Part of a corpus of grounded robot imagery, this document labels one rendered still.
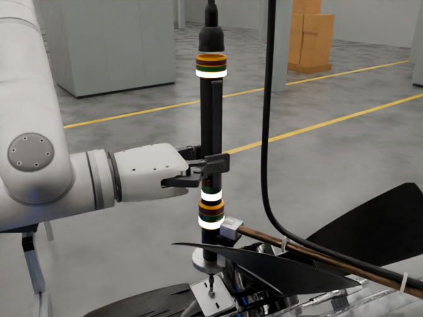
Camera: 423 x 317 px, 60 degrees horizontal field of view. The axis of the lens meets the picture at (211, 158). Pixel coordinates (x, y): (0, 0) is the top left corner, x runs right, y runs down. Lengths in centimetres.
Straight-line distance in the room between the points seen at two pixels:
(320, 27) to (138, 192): 839
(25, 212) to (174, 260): 221
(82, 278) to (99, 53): 478
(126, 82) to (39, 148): 663
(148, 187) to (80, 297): 206
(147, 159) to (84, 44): 620
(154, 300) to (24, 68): 47
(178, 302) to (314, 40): 826
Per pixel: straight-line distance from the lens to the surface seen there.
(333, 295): 92
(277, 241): 59
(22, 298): 267
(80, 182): 50
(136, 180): 50
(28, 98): 48
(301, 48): 900
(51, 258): 290
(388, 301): 89
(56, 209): 51
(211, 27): 52
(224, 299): 74
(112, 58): 688
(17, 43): 62
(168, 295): 76
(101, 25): 677
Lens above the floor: 172
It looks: 25 degrees down
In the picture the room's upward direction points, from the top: straight up
